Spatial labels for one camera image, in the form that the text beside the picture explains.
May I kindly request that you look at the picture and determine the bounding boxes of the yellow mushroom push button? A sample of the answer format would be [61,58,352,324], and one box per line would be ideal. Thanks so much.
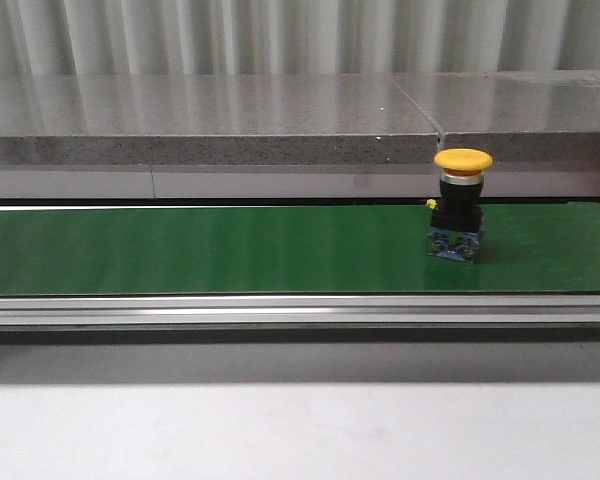
[426,148,493,263]

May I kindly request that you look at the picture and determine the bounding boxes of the grey stone slab left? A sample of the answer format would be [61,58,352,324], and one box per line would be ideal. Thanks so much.
[0,74,438,167]

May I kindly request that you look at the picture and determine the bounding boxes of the grey stone slab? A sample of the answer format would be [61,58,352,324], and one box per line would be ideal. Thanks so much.
[392,72,600,164]
[0,74,438,167]

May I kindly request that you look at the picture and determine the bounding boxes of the green conveyor belt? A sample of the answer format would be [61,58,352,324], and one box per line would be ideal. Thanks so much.
[0,203,600,296]

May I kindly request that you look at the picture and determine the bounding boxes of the grey stone slab right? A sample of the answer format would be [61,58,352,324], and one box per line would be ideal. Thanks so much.
[392,72,600,164]

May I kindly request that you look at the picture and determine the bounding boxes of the aluminium conveyor frame rail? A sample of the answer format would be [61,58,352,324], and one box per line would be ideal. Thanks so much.
[0,292,600,343]

